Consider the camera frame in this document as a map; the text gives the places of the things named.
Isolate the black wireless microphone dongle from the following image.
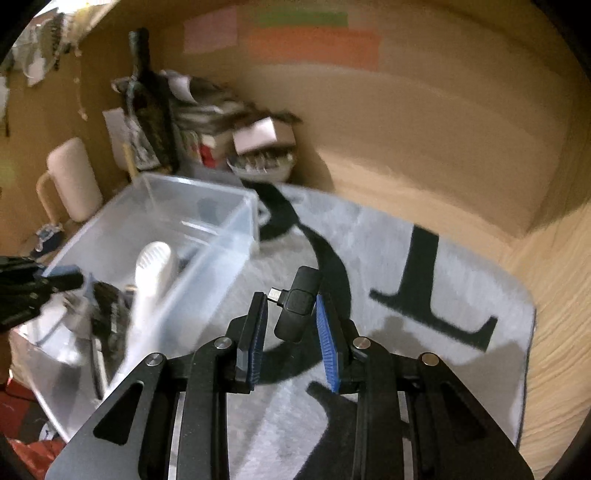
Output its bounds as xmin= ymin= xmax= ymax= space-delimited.
xmin=267 ymin=266 xmax=322 ymax=343

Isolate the white handheld beauty device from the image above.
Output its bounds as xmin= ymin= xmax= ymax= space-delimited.
xmin=126 ymin=241 xmax=179 ymax=349

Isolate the clear plastic storage box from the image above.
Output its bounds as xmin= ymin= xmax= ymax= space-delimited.
xmin=13 ymin=174 xmax=259 ymax=440

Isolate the blue cartoon sticker card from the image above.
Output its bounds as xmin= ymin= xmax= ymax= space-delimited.
xmin=34 ymin=224 xmax=64 ymax=255

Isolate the grey rug with black letters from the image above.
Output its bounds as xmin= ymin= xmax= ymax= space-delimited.
xmin=180 ymin=184 xmax=534 ymax=479

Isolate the yellow tube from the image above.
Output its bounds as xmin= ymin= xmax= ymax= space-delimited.
xmin=122 ymin=143 xmax=138 ymax=182

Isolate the handwritten paper note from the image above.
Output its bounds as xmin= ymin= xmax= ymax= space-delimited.
xmin=102 ymin=107 xmax=129 ymax=172

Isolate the white bowl of small items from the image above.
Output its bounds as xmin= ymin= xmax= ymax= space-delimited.
xmin=226 ymin=151 xmax=297 ymax=183

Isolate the dark wine bottle elephant label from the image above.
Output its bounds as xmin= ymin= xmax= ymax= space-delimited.
xmin=126 ymin=28 xmax=179 ymax=173

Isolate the stack of books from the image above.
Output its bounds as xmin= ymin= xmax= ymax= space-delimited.
xmin=162 ymin=70 xmax=252 ymax=170

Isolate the white card on bowl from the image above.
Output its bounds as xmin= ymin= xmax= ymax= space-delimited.
xmin=232 ymin=117 xmax=296 ymax=155

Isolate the pink sticky note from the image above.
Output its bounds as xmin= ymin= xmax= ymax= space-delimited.
xmin=183 ymin=5 xmax=238 ymax=54

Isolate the orange sticky note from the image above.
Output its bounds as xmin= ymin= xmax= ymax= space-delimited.
xmin=245 ymin=26 xmax=381 ymax=72

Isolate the green sticky note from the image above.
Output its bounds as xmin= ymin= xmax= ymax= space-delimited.
xmin=256 ymin=10 xmax=349 ymax=28

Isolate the pink mug with handle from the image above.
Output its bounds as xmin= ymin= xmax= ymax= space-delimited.
xmin=36 ymin=137 xmax=103 ymax=225

